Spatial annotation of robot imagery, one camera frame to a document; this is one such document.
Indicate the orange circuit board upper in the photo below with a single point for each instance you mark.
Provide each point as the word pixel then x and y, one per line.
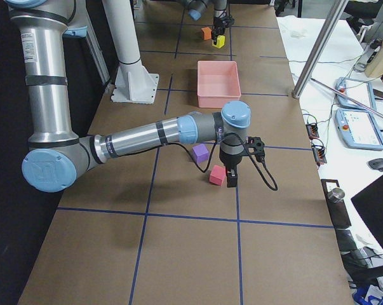
pixel 312 130

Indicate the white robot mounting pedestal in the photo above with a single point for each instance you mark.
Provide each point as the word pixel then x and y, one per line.
pixel 133 83

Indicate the yellow foam block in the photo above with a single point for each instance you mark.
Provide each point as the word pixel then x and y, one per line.
pixel 218 41

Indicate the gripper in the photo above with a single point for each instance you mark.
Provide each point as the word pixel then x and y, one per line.
pixel 218 25
pixel 230 159

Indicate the pink plastic bin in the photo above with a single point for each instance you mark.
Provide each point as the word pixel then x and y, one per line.
pixel 218 83

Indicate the black computer mouse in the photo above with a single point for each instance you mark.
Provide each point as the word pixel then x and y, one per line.
pixel 376 164

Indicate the metal cylinder weight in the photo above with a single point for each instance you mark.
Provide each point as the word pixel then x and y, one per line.
pixel 336 195

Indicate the pink foam block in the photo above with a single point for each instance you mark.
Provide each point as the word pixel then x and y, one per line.
pixel 217 175

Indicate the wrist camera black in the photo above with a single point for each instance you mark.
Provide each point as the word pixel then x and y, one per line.
pixel 255 148

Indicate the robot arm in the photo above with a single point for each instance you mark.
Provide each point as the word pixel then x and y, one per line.
pixel 196 8
pixel 65 76

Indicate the teach pendant near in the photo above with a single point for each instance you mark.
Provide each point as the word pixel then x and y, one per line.
pixel 358 129

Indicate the orange circuit board lower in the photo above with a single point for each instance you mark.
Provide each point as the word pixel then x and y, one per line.
pixel 319 154

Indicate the orange foam block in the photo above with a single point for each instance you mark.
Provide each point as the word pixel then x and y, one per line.
pixel 206 33

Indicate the orange circuit board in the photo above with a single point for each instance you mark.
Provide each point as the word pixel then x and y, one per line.
pixel 319 154
pixel 312 130

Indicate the aluminium frame post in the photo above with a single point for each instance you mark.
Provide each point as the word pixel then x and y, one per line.
pixel 326 31

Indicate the black monitor corner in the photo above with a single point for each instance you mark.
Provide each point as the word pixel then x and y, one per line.
pixel 369 205

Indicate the teach pendant far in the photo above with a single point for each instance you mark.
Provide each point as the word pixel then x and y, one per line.
pixel 361 91

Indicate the teach pendant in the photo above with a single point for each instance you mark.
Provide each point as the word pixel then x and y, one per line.
pixel 361 91
pixel 358 129

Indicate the purple foam block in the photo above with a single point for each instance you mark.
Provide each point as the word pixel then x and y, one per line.
pixel 200 153

